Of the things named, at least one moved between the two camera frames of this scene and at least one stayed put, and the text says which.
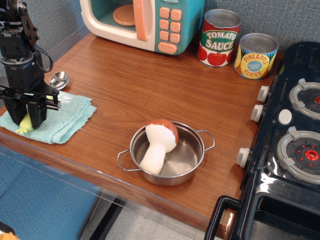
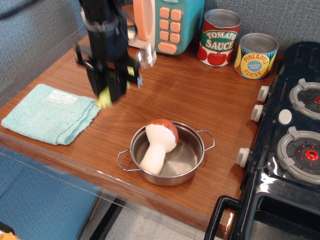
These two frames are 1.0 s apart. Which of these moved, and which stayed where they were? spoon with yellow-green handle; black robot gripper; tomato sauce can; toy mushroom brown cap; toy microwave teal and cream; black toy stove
Moved: black robot gripper; spoon with yellow-green handle
Stayed: toy mushroom brown cap; toy microwave teal and cream; black toy stove; tomato sauce can
